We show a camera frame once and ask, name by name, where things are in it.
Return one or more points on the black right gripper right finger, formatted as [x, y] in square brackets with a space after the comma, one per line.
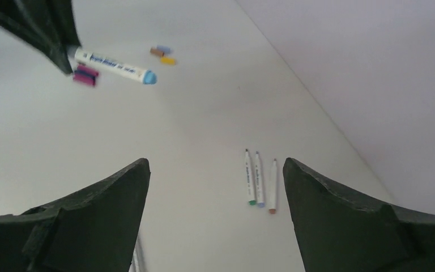
[338, 228]

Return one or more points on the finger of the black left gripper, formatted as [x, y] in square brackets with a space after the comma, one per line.
[48, 26]

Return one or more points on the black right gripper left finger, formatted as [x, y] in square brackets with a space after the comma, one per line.
[92, 229]

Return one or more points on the magenta pen cap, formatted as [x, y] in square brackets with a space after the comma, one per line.
[88, 70]
[84, 80]

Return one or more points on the white brown capped marker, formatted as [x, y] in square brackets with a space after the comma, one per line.
[273, 188]

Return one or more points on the white green marker pen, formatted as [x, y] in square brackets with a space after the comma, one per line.
[249, 179]

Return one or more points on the light blue pen cap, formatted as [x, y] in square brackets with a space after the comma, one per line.
[164, 49]

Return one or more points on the yellow pen cap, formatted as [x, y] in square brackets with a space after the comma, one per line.
[168, 60]

